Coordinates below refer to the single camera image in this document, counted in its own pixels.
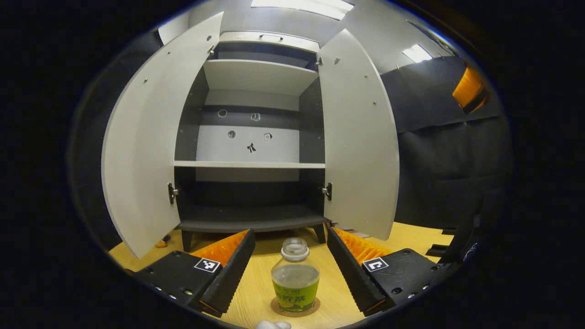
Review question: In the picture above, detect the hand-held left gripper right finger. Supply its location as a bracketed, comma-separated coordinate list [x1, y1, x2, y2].
[326, 226, 457, 317]

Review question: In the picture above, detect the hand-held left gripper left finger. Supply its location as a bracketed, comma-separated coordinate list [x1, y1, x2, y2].
[126, 228, 256, 318]

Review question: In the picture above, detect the round brown coaster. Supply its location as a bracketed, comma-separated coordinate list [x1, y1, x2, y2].
[270, 296, 321, 318]

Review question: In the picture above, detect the green label bottle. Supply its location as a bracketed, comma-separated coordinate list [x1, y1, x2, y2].
[271, 237, 320, 314]

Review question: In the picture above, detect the grey cabinet door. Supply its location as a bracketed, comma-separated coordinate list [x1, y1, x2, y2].
[101, 11, 224, 259]
[318, 28, 400, 241]

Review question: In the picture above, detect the small ceiling light panel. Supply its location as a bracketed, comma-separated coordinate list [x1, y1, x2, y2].
[402, 44, 433, 64]

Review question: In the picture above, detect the black backdrop cloth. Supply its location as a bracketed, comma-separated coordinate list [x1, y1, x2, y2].
[69, 27, 512, 265]

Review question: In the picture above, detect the large ceiling light panel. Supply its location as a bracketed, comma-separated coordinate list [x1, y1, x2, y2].
[250, 0, 355, 21]

